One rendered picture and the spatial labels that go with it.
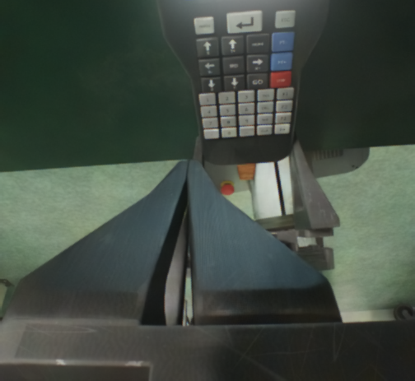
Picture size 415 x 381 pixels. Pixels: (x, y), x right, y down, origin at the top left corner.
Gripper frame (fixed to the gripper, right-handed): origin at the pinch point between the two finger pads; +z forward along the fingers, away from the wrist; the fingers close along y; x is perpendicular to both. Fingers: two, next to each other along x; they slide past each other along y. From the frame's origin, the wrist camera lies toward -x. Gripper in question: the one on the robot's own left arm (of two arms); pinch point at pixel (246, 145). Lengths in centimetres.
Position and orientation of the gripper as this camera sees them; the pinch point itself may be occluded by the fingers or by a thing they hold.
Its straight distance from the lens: 28.9
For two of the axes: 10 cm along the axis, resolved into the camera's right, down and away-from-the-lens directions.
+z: -0.6, -9.9, 1.4
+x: 0.7, 1.4, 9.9
